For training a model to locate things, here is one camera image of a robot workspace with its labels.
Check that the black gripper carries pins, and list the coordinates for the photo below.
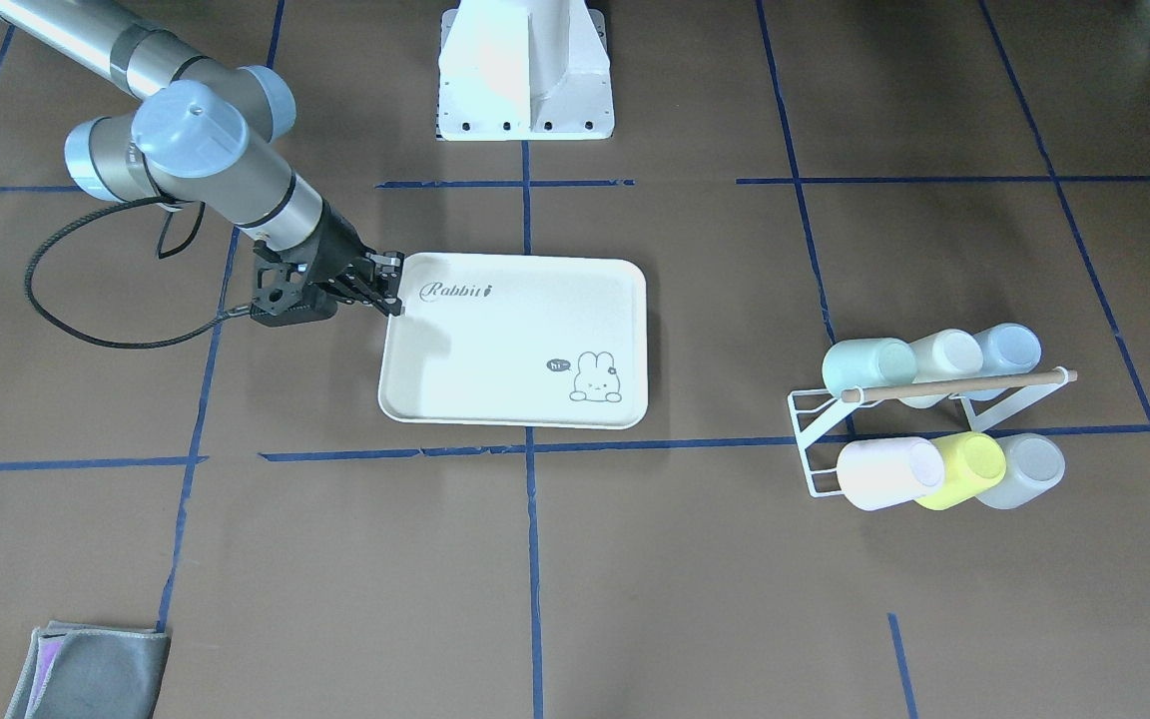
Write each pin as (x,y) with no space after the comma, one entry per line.
(338,243)

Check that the cream rabbit tray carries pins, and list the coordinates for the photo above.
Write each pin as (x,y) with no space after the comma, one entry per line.
(513,340)

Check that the green cup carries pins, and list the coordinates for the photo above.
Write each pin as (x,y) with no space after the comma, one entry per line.
(870,363)

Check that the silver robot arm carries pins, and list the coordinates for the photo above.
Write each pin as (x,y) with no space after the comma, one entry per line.
(204,133)

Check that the pink cup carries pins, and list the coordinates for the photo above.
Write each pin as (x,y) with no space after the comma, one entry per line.
(882,472)

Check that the cream white cup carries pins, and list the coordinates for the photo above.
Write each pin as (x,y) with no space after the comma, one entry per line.
(946,355)

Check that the yellow cup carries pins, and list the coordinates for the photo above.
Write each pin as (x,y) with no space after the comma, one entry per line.
(973,462)

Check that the light blue cup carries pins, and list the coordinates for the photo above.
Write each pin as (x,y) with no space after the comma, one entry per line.
(1008,348)

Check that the grey translucent cup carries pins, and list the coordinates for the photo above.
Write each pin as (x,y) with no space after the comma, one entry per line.
(1033,465)

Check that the grey folded cloth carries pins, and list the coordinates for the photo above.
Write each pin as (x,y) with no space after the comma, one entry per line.
(76,670)

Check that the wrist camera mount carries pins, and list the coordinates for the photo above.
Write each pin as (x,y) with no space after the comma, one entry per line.
(282,295)

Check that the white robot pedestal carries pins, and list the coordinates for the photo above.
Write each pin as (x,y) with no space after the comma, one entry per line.
(524,71)

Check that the white wire cup rack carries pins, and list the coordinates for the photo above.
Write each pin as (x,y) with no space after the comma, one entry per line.
(926,408)

